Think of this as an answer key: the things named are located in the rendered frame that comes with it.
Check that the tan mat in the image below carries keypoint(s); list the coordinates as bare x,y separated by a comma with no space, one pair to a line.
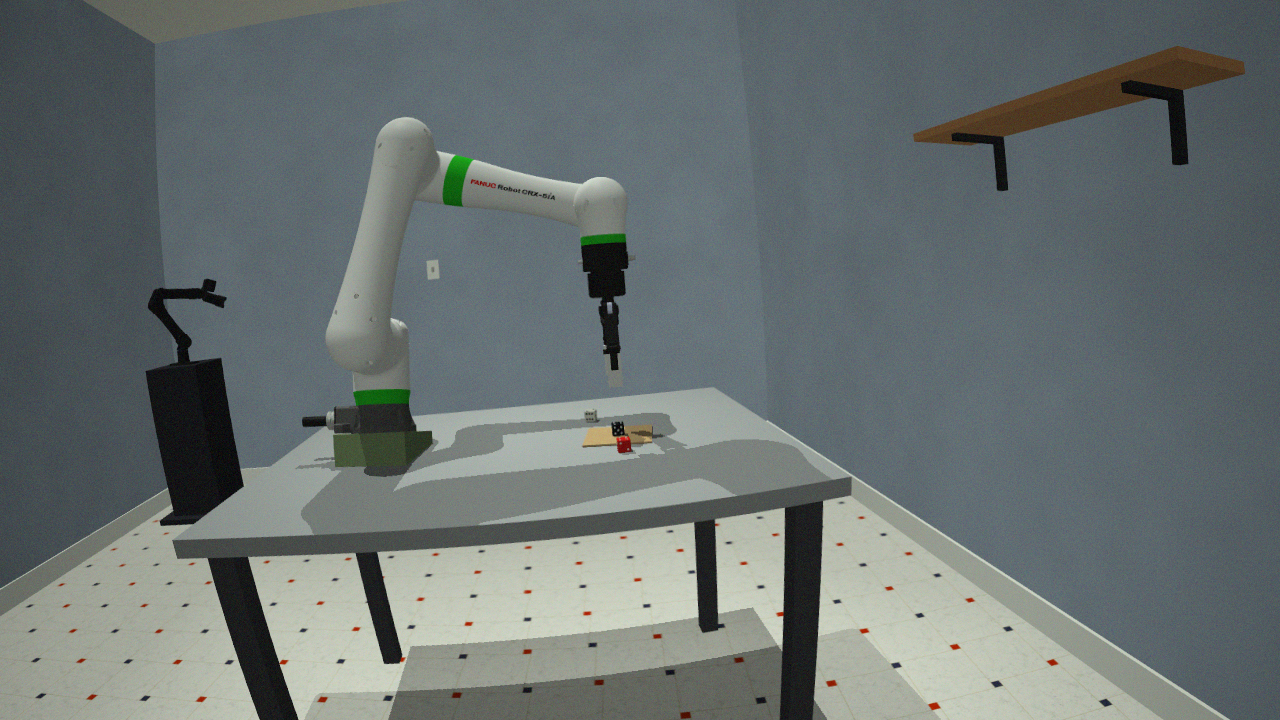
638,434

